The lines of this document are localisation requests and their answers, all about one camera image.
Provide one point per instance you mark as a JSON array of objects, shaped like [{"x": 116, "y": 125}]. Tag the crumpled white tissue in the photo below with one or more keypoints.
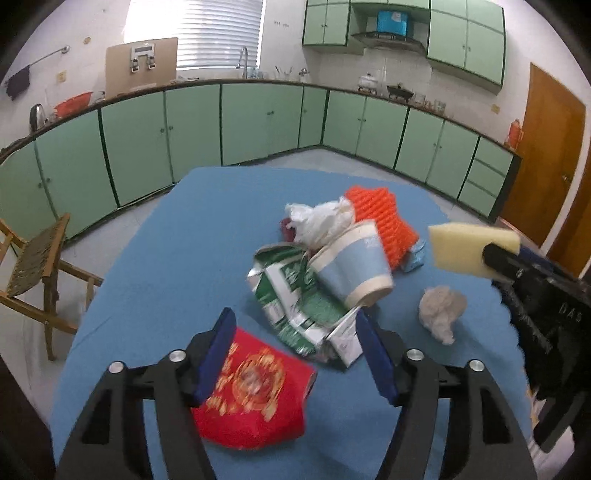
[{"x": 441, "y": 309}]

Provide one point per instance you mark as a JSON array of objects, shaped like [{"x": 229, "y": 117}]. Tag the wooden folding chair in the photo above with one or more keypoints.
[{"x": 34, "y": 258}]

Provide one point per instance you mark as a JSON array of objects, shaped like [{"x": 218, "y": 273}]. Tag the green base cabinets with sink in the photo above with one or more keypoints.
[{"x": 138, "y": 143}]

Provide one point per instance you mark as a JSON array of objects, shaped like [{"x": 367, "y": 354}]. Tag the brown cardboard board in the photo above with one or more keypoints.
[{"x": 120, "y": 78}]

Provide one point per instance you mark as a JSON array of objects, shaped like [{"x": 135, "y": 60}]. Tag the white plastic bag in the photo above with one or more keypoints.
[{"x": 323, "y": 221}]

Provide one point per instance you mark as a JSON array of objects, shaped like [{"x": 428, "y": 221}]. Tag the red printed packet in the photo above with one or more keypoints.
[{"x": 263, "y": 397}]

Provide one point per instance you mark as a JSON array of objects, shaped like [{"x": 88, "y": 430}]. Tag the light blue packet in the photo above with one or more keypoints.
[{"x": 413, "y": 258}]

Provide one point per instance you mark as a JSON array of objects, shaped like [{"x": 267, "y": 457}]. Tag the blue foam mat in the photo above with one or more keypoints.
[{"x": 161, "y": 277}]

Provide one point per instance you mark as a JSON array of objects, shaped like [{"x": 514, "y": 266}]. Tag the blue cream paper cup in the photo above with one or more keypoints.
[{"x": 355, "y": 267}]

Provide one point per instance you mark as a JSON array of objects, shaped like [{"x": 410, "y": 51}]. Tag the yellow sponge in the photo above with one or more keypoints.
[{"x": 461, "y": 249}]

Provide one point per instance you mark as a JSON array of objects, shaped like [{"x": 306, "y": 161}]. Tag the black wok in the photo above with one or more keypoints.
[{"x": 399, "y": 91}]

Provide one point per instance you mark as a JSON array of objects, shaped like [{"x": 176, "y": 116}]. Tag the crushed green white carton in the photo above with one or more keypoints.
[{"x": 286, "y": 300}]

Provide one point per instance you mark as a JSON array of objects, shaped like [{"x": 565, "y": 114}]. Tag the range hood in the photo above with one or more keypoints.
[{"x": 388, "y": 41}]

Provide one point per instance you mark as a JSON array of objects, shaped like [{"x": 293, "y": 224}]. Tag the window blinds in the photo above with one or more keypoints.
[{"x": 212, "y": 32}]

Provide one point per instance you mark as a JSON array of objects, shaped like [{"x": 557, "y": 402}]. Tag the red basin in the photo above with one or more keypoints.
[{"x": 74, "y": 105}]

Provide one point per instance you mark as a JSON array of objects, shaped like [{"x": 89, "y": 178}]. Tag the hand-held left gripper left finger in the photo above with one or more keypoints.
[{"x": 217, "y": 355}]

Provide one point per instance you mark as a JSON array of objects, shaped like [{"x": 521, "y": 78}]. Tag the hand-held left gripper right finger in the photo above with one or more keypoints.
[{"x": 376, "y": 360}]

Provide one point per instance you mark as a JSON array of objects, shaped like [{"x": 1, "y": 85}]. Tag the row of glass jars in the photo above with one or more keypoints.
[{"x": 429, "y": 104}]

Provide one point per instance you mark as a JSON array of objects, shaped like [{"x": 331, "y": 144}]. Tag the metal towel rail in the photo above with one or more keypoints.
[{"x": 46, "y": 56}]

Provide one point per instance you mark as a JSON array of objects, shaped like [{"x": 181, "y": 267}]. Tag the green base cabinets with drawers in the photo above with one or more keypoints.
[{"x": 415, "y": 143}]

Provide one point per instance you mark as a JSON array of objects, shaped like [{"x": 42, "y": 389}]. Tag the dark cloth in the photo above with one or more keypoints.
[{"x": 18, "y": 83}]

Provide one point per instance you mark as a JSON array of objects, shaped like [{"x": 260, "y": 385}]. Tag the metal faucet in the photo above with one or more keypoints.
[{"x": 243, "y": 57}]

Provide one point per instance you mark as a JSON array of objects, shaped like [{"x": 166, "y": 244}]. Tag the blue box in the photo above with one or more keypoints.
[{"x": 392, "y": 23}]

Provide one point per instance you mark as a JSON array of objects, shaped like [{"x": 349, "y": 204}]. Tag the metal kettle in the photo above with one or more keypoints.
[{"x": 36, "y": 117}]

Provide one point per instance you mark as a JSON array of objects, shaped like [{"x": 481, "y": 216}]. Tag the orange thermos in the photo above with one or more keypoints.
[{"x": 514, "y": 134}]

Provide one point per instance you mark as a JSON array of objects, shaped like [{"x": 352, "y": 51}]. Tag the white pot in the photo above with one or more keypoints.
[{"x": 367, "y": 81}]

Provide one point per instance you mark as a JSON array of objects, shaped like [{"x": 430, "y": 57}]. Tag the brown wooden door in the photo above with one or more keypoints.
[
  {"x": 545, "y": 161},
  {"x": 575, "y": 235}
]

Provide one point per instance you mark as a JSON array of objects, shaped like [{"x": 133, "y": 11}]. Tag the green wall cabinets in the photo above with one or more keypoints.
[{"x": 466, "y": 41}]

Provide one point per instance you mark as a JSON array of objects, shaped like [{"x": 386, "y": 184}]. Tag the orange foam net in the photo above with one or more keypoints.
[{"x": 388, "y": 217}]

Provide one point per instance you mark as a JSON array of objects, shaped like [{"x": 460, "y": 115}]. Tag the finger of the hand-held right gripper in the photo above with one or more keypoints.
[{"x": 501, "y": 258}]

